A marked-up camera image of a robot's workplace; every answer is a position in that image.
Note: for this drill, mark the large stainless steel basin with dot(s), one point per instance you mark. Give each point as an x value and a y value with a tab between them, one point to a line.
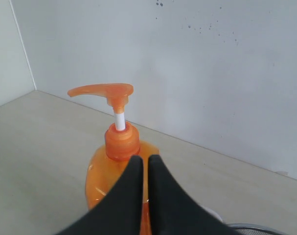
252	229

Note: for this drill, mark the white rectangular plastic tray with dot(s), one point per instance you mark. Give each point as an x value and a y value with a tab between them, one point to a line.
213	213

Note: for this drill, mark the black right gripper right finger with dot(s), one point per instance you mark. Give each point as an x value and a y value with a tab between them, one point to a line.
173	211

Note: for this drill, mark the orange dish soap pump bottle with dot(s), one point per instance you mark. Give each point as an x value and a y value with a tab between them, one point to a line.
121	142

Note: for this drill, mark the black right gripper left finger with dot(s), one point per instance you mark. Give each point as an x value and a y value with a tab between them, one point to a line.
119	212

